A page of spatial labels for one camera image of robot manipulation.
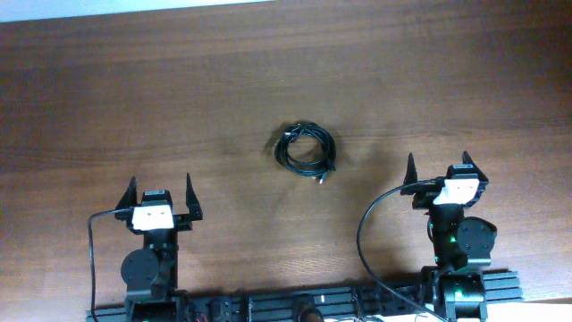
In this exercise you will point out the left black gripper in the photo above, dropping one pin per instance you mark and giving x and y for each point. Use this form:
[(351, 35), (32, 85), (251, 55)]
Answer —
[(189, 215)]

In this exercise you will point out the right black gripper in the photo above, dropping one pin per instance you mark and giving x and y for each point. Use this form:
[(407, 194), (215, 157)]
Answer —
[(423, 195)]

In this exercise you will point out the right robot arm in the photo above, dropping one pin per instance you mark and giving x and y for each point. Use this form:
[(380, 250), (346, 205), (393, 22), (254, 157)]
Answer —
[(462, 245)]

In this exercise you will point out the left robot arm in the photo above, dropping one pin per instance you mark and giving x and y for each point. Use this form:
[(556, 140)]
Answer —
[(151, 272)]

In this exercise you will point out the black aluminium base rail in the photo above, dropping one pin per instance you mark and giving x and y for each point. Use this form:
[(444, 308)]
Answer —
[(354, 302)]

